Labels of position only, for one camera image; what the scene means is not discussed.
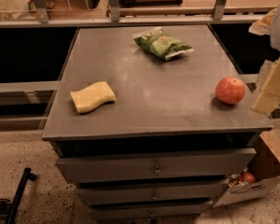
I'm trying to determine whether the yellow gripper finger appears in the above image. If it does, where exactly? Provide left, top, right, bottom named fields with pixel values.
left=251, top=60, right=280, bottom=115
left=248, top=8, right=276, bottom=35

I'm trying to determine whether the green jalapeno chip bag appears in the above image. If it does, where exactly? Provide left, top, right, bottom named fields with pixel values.
left=133, top=27, right=194, bottom=61

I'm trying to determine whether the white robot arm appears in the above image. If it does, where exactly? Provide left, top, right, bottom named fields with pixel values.
left=249, top=5, right=280, bottom=115

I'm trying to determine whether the red apple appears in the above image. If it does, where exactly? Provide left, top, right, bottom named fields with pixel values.
left=216, top=77, right=245, bottom=105

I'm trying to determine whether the cardboard box with items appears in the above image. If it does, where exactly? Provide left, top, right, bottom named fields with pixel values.
left=214, top=131, right=280, bottom=207

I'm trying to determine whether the grey drawer cabinet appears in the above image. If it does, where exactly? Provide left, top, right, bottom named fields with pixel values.
left=43, top=25, right=272, bottom=220

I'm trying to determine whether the yellow sponge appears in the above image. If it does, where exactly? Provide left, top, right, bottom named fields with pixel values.
left=70, top=81, right=116, bottom=114

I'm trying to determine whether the grey metal railing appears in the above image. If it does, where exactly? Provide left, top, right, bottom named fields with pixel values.
left=0, top=0, right=280, bottom=28

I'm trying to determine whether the black floor stand leg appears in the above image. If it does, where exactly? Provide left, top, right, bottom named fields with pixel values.
left=0, top=168, right=36, bottom=224

